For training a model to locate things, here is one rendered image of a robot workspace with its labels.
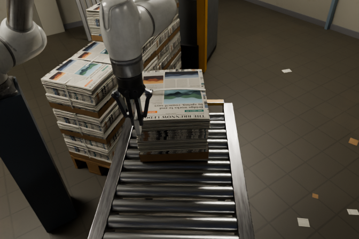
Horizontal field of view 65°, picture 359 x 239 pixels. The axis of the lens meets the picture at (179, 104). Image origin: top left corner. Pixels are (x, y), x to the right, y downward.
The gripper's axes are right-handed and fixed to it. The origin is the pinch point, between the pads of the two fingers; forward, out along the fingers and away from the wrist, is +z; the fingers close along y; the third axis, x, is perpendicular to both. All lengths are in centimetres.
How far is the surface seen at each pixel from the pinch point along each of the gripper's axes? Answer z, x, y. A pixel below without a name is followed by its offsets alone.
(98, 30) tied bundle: 17, -125, 53
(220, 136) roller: 31, -27, -31
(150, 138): 15.7, -9.9, -1.2
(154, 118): 5.9, -10.6, -3.6
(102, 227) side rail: 29.3, 19.9, 12.8
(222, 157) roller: 30.6, -13.9, -30.4
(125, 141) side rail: 29.3, -22.1, 13.5
